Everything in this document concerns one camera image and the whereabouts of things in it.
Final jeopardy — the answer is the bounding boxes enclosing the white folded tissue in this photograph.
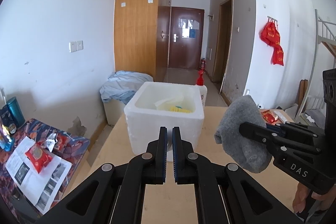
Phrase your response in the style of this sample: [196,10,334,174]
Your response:
[154,93,185,111]

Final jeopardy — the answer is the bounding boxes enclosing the red hanging vests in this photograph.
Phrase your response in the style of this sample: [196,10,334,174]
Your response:
[260,19,284,66]

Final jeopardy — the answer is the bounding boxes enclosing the yellow foam fruit net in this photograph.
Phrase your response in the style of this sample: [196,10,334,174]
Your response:
[169,106,192,113]

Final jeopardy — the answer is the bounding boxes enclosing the double wall switch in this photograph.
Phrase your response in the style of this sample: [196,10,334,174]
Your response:
[69,40,84,53]

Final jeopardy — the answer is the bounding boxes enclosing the dark brown entrance door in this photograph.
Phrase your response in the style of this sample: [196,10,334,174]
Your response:
[168,7,205,70]

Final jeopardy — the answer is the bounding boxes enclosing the printed paper sheet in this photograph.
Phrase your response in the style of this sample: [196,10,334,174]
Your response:
[5,137,72,214]

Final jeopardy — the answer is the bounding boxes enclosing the red snack packet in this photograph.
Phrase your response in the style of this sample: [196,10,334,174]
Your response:
[261,110,278,124]

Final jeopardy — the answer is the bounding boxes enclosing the blue can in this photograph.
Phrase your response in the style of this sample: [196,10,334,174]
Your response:
[7,97,26,128]

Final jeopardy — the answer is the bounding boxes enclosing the white metal bunk bed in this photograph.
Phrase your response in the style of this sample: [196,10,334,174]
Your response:
[295,10,335,121]

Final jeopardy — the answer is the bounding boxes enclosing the wooden side door frame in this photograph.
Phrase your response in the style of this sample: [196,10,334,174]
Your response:
[213,0,234,94]

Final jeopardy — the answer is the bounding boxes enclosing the wooden wardrobe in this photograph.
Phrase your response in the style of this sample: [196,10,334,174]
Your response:
[114,0,171,82]

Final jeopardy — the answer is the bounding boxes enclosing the person's right hand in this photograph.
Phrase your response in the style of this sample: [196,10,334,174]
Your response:
[293,182,336,214]

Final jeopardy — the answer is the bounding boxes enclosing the blue cloth pile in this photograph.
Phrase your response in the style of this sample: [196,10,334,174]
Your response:
[100,71,153,105]

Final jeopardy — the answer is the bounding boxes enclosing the white foam box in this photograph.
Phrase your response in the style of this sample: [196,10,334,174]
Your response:
[124,82,205,161]

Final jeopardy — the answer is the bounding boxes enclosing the red snack bag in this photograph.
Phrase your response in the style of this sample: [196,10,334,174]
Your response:
[25,143,53,173]

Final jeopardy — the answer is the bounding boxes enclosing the red fire extinguisher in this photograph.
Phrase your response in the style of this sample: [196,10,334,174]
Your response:
[200,58,206,70]

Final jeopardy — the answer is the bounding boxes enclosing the grey sock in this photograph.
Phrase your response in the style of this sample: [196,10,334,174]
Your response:
[213,94,273,174]

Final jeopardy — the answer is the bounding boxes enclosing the patterned side table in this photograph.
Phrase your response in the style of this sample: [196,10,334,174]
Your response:
[1,119,90,223]

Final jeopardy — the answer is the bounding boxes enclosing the white pump soap bottle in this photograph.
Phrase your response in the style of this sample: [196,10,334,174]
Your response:
[196,69,207,107]

